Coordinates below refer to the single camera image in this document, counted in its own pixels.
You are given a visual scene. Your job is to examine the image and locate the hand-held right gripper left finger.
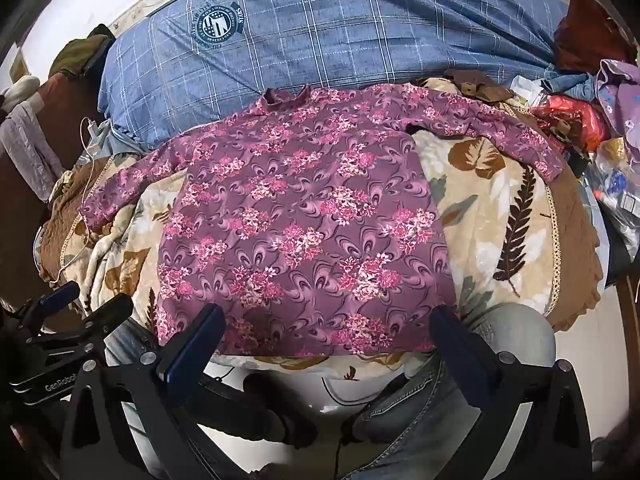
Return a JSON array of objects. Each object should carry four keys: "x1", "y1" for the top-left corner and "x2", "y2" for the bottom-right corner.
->
[{"x1": 60, "y1": 304, "x2": 227, "y2": 480}]

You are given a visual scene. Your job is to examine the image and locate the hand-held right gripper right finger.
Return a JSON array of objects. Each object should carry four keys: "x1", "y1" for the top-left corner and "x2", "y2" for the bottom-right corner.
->
[{"x1": 429, "y1": 305, "x2": 593, "y2": 480}]

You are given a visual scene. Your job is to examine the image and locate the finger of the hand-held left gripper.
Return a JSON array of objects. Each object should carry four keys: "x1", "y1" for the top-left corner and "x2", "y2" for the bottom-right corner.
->
[
  {"x1": 30, "y1": 292, "x2": 135, "y2": 361},
  {"x1": 7, "y1": 281, "x2": 81, "y2": 332}
]

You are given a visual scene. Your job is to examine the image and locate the purple floral shirt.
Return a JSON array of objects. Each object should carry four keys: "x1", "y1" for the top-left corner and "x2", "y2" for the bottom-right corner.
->
[{"x1": 80, "y1": 85, "x2": 567, "y2": 358}]

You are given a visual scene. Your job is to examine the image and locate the person's left leg in jeans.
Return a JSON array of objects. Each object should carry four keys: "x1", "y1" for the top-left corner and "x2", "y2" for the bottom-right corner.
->
[{"x1": 102, "y1": 317, "x2": 168, "y2": 466}]

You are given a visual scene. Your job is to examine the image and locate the person's leg in jeans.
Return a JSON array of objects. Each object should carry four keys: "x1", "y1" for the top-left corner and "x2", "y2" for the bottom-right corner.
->
[
  {"x1": 102, "y1": 317, "x2": 168, "y2": 466},
  {"x1": 345, "y1": 302, "x2": 557, "y2": 480}
]

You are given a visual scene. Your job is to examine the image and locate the person's right leg in jeans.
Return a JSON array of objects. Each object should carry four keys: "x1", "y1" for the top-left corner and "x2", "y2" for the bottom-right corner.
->
[{"x1": 345, "y1": 302, "x2": 557, "y2": 480}]

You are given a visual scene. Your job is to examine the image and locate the lavender cloth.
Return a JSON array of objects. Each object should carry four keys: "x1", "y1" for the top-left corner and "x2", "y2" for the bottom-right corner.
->
[{"x1": 0, "y1": 100, "x2": 68, "y2": 177}]

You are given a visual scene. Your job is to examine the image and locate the leaf print blanket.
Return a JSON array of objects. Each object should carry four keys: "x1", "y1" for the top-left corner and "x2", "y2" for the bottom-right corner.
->
[{"x1": 82, "y1": 77, "x2": 566, "y2": 381}]

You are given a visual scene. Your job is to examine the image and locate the clear plastic bag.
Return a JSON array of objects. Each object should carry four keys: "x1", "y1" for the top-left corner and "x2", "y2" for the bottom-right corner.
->
[{"x1": 584, "y1": 137, "x2": 640, "y2": 257}]

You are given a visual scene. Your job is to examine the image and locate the olive green cloth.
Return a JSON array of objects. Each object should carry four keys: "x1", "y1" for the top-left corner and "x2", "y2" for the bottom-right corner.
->
[{"x1": 49, "y1": 24, "x2": 117, "y2": 79}]

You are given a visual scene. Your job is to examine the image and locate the red plastic bag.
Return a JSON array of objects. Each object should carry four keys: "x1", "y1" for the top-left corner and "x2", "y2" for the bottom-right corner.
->
[{"x1": 530, "y1": 95, "x2": 609, "y2": 154}]

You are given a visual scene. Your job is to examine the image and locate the small brown cloth piece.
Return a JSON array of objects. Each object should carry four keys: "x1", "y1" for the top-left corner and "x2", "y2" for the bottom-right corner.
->
[{"x1": 444, "y1": 68, "x2": 514, "y2": 104}]

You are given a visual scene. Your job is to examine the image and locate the denim cloth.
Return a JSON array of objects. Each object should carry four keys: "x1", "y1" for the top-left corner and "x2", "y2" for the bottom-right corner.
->
[{"x1": 541, "y1": 66, "x2": 602, "y2": 107}]

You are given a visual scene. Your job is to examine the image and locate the purple flowered cloth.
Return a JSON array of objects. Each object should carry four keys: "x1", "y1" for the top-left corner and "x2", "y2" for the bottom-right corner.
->
[{"x1": 594, "y1": 59, "x2": 640, "y2": 157}]

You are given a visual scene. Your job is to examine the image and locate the blue plaid quilt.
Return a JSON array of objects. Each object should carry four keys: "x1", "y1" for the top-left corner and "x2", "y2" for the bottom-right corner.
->
[{"x1": 97, "y1": 0, "x2": 571, "y2": 152}]

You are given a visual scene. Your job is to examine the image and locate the dark red cloth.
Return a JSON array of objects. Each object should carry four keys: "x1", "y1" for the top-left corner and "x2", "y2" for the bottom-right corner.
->
[{"x1": 553, "y1": 0, "x2": 637, "y2": 75}]

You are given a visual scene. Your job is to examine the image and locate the white charger cable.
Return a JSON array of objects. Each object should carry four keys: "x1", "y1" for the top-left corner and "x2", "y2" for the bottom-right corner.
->
[{"x1": 57, "y1": 116, "x2": 103, "y2": 282}]

